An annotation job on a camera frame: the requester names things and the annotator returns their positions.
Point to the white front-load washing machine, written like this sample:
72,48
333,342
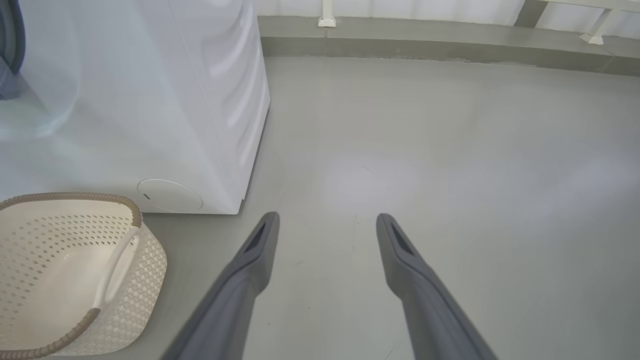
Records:
150,100

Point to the cream perforated laundry basket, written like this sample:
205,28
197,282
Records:
60,280

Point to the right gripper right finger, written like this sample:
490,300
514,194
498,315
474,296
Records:
430,315

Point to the white railing post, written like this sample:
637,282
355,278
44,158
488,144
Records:
327,15

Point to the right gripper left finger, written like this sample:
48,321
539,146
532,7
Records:
235,300

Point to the white angled railing frame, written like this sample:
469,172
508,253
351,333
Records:
597,30

